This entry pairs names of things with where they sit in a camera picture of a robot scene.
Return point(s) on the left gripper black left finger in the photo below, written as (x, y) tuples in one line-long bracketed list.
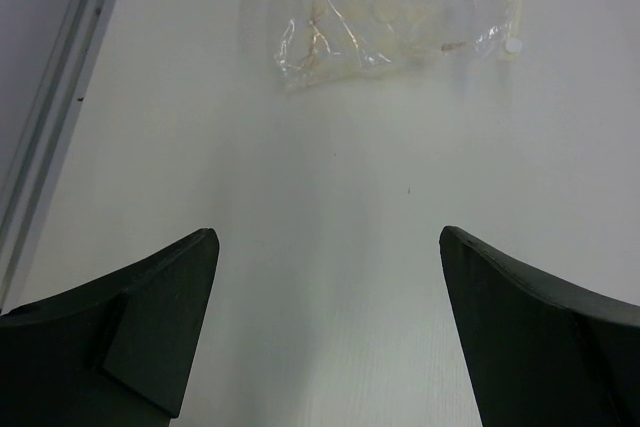
[(116, 351)]

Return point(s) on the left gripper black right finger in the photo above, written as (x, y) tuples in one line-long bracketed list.
[(540, 351)]

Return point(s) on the clear zip top bag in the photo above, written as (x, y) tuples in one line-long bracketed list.
[(315, 42)]

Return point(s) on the aluminium frame post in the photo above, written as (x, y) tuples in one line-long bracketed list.
[(48, 52)]

